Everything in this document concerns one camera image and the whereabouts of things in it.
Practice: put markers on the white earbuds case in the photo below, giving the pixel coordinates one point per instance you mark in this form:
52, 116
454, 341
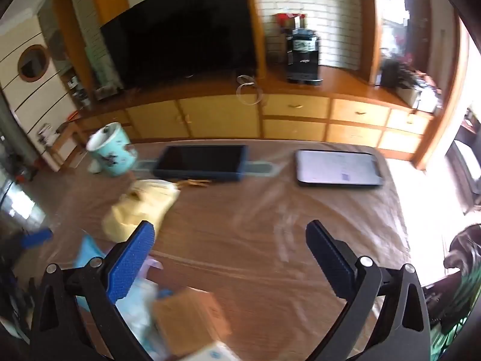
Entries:
94, 167

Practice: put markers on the red box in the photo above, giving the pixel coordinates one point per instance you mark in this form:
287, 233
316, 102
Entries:
287, 20

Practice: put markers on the crumpled white plastic wrap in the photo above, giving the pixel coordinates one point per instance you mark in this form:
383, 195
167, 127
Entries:
141, 310

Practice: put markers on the white medicine box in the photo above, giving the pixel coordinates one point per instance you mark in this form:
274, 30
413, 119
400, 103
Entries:
210, 353

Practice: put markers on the wooden sideboard cabinet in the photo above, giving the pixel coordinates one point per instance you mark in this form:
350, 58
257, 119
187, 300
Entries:
293, 112

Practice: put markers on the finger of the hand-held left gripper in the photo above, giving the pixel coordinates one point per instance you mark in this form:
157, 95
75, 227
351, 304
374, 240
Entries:
35, 238

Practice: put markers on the small wooden side table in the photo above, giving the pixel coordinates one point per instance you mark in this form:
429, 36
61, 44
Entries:
65, 139

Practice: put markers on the yellow plastic bag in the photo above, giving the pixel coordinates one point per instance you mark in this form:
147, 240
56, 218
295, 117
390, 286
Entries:
139, 207

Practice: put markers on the black phone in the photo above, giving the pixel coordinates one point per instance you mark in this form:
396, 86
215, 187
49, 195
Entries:
338, 167

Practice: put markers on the light blue packet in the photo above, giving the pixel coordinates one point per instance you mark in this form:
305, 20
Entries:
88, 250

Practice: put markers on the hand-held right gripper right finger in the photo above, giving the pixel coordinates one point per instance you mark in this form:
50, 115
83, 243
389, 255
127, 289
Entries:
330, 261

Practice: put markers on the black flat television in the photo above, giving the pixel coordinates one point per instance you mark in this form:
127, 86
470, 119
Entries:
180, 34

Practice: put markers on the grey flat strip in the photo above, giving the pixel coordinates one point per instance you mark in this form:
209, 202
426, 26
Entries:
261, 167

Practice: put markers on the wooden block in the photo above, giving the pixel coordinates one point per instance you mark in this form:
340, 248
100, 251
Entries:
191, 319

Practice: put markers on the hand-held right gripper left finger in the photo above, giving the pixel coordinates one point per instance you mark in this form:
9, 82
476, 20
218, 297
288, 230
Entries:
131, 261

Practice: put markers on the white basket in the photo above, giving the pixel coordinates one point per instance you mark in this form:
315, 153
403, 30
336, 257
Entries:
417, 97

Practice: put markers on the teal patterned mug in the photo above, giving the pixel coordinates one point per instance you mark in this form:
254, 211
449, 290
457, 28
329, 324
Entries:
112, 150

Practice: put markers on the black coffee machine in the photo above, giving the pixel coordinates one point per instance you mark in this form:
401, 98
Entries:
302, 56

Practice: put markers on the grey sofa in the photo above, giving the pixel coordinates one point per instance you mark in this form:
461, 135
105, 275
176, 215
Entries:
464, 175

